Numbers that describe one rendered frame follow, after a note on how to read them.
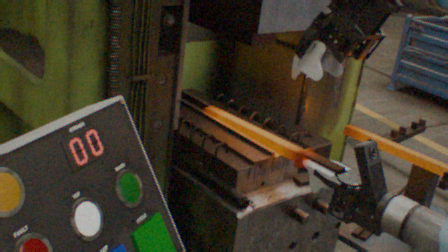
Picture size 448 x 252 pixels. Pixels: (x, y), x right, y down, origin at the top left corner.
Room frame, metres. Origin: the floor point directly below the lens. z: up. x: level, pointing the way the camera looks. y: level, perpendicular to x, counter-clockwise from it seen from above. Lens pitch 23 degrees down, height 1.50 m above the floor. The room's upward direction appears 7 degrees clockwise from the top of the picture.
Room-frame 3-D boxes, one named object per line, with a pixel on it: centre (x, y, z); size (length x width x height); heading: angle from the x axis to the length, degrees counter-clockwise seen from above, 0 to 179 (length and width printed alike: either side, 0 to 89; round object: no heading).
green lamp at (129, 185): (0.70, 0.12, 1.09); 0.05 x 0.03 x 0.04; 133
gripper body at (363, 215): (0.93, -0.29, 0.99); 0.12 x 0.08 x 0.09; 43
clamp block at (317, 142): (1.24, -0.21, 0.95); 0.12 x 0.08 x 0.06; 43
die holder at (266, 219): (1.28, -0.01, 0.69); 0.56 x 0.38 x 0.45; 43
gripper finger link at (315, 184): (0.99, -0.20, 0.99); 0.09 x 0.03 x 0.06; 46
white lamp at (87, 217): (0.60, 0.16, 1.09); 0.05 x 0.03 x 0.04; 133
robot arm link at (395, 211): (0.87, -0.35, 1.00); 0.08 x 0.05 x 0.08; 133
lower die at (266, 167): (1.23, 0.03, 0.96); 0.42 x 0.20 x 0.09; 43
